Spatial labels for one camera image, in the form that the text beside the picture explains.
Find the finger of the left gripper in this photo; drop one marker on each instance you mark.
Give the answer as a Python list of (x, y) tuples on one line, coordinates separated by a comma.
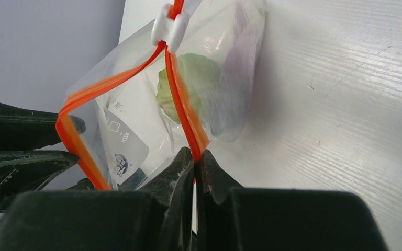
[(22, 171), (23, 129)]

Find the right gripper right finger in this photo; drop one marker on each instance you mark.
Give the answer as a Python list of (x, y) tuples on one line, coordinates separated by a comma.
[(232, 217)]

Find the clear zip top bag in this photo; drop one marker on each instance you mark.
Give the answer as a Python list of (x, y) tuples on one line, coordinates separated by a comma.
[(111, 118)]

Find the green toy cabbage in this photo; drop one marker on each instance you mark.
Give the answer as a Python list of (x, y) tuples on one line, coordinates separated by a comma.
[(199, 73)]

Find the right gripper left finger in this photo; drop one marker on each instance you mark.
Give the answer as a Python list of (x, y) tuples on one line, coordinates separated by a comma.
[(158, 216)]

